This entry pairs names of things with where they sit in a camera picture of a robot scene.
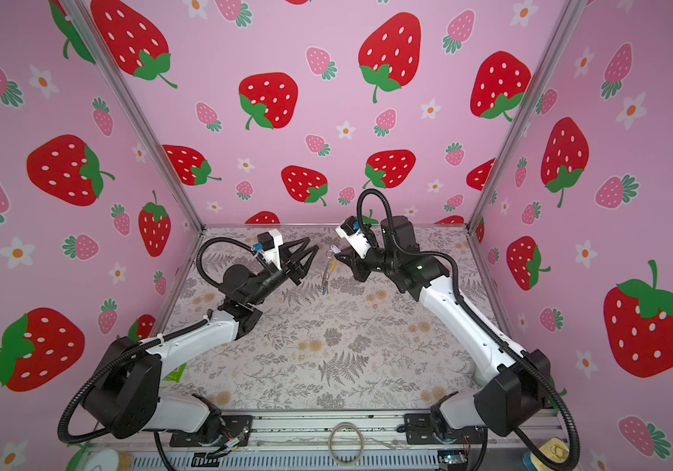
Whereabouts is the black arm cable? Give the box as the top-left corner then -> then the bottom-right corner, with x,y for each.
355,187 -> 582,471
194,236 -> 267,292

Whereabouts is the metal keyring with yellow tag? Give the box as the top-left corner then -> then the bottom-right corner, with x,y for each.
321,245 -> 340,296

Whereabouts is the aluminium corner post right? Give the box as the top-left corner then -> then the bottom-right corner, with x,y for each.
466,0 -> 587,233

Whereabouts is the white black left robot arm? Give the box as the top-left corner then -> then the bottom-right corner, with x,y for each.
57,230 -> 319,444

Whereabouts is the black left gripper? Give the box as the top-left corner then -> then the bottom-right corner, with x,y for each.
246,239 -> 314,312

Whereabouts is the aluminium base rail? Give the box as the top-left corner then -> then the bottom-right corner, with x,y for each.
94,408 -> 567,471

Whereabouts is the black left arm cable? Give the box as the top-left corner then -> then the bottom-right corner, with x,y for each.
194,236 -> 267,292

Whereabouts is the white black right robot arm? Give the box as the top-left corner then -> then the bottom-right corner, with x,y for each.
336,216 -> 550,441

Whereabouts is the green snack packet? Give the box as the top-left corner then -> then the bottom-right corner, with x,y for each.
163,363 -> 187,384

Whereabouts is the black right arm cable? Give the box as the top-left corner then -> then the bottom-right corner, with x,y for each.
355,187 -> 582,471

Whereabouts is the aluminium corner post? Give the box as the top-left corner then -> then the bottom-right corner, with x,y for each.
466,0 -> 587,233
63,0 -> 205,234

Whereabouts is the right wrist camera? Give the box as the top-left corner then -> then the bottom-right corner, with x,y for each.
336,216 -> 378,259

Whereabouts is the aluminium corner post left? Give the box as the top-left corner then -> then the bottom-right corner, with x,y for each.
63,0 -> 205,234

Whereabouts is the coiled beige cable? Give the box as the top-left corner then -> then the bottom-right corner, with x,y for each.
327,421 -> 366,466

